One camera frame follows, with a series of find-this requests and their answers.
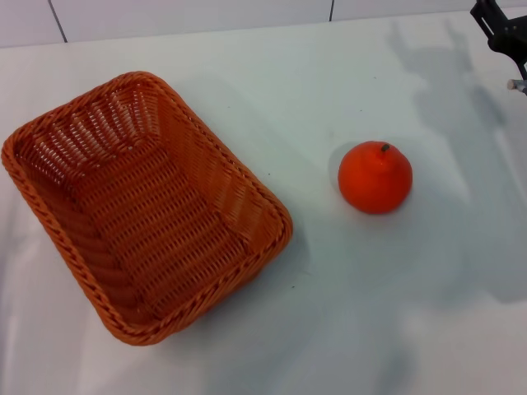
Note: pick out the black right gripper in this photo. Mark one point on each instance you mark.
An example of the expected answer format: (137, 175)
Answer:
(510, 37)

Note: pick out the orange woven plastic basket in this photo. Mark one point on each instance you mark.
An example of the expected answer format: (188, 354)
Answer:
(164, 214)

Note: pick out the orange toy fruit with stem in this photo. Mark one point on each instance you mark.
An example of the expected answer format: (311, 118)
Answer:
(372, 185)

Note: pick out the silver metal pin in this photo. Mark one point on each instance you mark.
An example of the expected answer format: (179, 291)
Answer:
(518, 86)

